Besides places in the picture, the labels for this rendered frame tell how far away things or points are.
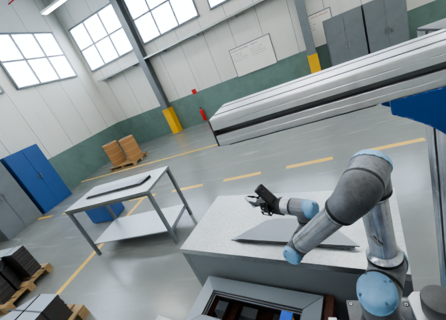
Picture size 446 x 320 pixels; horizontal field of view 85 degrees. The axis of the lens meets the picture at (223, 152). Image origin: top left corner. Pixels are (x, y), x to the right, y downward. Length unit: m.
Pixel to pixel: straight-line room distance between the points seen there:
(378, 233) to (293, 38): 8.63
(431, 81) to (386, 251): 0.76
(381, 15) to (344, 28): 0.94
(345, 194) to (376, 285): 0.38
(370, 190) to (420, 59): 0.47
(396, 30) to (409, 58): 8.79
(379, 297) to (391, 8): 8.48
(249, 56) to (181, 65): 2.74
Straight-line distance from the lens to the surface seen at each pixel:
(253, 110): 0.34
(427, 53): 0.35
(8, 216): 8.89
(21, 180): 9.13
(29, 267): 5.46
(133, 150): 8.97
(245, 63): 9.51
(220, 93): 9.95
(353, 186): 0.75
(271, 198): 1.13
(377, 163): 0.83
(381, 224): 0.96
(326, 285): 1.51
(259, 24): 9.39
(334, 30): 8.77
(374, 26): 8.97
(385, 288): 1.03
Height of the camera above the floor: 2.10
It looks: 20 degrees down
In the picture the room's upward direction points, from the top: 23 degrees counter-clockwise
